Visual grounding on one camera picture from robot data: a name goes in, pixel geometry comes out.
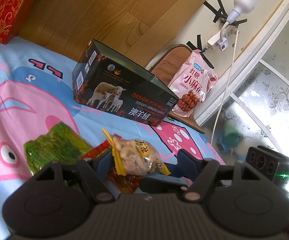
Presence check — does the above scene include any wooden headboard panel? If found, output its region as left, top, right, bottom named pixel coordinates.
left=20, top=0, right=205, bottom=66

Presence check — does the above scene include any brown seat cushion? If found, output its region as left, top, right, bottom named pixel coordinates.
left=149, top=43, right=205, bottom=134

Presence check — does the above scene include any red orange snack packet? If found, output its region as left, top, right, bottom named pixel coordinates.
left=80, top=140, right=145, bottom=195

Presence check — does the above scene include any peanut bag yellow trim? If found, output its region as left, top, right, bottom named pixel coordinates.
left=102, top=128, right=171, bottom=176

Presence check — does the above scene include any peppa pig blue bedsheet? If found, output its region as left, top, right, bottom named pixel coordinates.
left=0, top=37, right=220, bottom=239

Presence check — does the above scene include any black sheep print box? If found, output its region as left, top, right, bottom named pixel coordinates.
left=72, top=40, right=179, bottom=127

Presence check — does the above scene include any white power cable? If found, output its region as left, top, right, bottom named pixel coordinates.
left=210, top=29, right=240, bottom=145

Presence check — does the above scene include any green blue object behind glass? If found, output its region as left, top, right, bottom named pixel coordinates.
left=218, top=124, right=243, bottom=152

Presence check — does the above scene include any pink fried dough snack bag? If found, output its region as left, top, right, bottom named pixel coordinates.
left=168, top=50, right=218, bottom=117

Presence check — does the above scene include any white power strip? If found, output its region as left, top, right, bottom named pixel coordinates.
left=207, top=22, right=237, bottom=51

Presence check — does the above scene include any green seaweed snack bag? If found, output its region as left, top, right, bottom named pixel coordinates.
left=23, top=122, right=92, bottom=174

